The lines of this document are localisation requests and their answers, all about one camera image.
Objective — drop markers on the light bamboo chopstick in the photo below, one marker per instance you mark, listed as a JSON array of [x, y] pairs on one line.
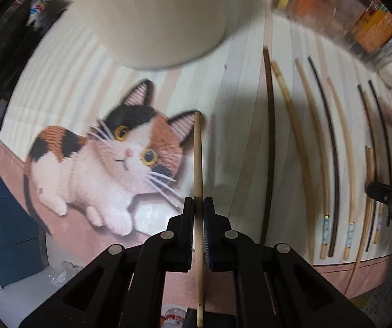
[[198, 219]]

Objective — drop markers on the thin black chopstick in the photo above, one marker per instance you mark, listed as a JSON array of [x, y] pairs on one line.
[[388, 161]]

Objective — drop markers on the pale chopstick with label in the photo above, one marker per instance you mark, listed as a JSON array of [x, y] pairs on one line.
[[350, 168]]

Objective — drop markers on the blue cabinet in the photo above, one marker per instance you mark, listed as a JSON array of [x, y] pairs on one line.
[[20, 250]]

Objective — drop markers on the dark brown wooden chopstick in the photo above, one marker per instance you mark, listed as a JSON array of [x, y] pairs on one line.
[[271, 144]]

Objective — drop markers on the clear plastic organizer box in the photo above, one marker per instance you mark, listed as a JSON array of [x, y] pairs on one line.
[[332, 18]]

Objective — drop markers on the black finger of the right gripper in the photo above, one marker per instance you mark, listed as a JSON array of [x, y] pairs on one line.
[[380, 192]]

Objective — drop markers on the cat print placemat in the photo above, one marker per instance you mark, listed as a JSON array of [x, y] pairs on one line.
[[96, 152]]

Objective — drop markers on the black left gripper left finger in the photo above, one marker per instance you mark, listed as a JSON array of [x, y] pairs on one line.
[[179, 247]]

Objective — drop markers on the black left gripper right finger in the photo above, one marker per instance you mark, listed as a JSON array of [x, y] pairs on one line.
[[217, 247]]

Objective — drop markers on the short light wooden chopstick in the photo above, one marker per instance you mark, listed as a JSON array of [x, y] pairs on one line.
[[370, 161]]

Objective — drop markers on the orange packaged box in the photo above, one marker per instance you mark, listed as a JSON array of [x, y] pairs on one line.
[[374, 27]]

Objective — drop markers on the beige utensil holder cup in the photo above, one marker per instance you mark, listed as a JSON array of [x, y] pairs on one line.
[[153, 34]]

